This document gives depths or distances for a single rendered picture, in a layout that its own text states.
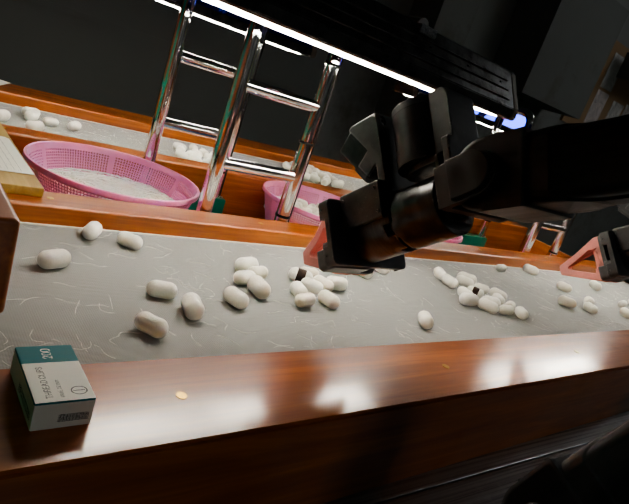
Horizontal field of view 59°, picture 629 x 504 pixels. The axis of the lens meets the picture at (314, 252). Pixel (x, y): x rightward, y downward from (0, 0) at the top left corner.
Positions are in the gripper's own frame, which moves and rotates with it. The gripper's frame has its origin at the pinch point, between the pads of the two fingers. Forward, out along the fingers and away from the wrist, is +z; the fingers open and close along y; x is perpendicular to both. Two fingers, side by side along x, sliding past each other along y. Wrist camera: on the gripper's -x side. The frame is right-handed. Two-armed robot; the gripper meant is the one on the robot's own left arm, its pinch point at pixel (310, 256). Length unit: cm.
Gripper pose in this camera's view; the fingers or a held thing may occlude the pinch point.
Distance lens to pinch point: 62.2
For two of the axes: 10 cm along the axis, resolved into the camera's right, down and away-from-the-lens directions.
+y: -7.6, -0.7, -6.5
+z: -6.4, 2.4, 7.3
